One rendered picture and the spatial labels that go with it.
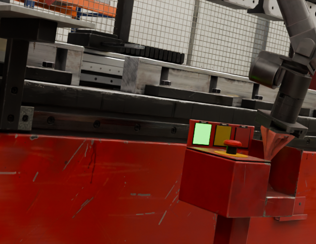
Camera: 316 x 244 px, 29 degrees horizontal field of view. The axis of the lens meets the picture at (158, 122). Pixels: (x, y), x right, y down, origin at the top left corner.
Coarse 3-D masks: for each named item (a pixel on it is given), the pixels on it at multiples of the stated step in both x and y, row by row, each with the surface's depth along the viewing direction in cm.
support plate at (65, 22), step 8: (0, 8) 105; (8, 8) 103; (16, 8) 104; (24, 8) 105; (0, 16) 118; (8, 16) 115; (16, 16) 113; (24, 16) 110; (32, 16) 108; (40, 16) 107; (48, 16) 108; (56, 16) 109; (64, 24) 115; (72, 24) 112; (80, 24) 113; (88, 24) 114
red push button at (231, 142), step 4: (224, 140) 129; (228, 140) 128; (232, 140) 128; (224, 144) 128; (228, 144) 127; (232, 144) 127; (236, 144) 127; (240, 144) 127; (228, 148) 128; (232, 148) 128; (236, 148) 128; (228, 152) 128; (232, 152) 128; (236, 152) 128
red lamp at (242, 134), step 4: (240, 128) 141; (244, 128) 142; (236, 132) 140; (240, 132) 141; (244, 132) 142; (248, 132) 143; (236, 136) 140; (240, 136) 141; (244, 136) 142; (248, 136) 143; (236, 140) 141; (240, 140) 141; (244, 140) 142; (248, 140) 143; (244, 144) 142
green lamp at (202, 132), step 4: (196, 124) 133; (200, 124) 134; (204, 124) 134; (208, 124) 135; (196, 128) 133; (200, 128) 134; (204, 128) 134; (208, 128) 135; (196, 132) 133; (200, 132) 134; (204, 132) 134; (208, 132) 135; (196, 136) 133; (200, 136) 134; (204, 136) 135; (208, 136) 135; (196, 140) 133; (200, 140) 134; (204, 140) 135; (208, 140) 136
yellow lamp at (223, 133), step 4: (216, 128) 137; (220, 128) 137; (224, 128) 138; (228, 128) 139; (216, 132) 137; (220, 132) 137; (224, 132) 138; (228, 132) 139; (216, 136) 137; (220, 136) 137; (224, 136) 138; (228, 136) 139; (216, 140) 137; (220, 140) 138; (216, 144) 137; (220, 144) 138
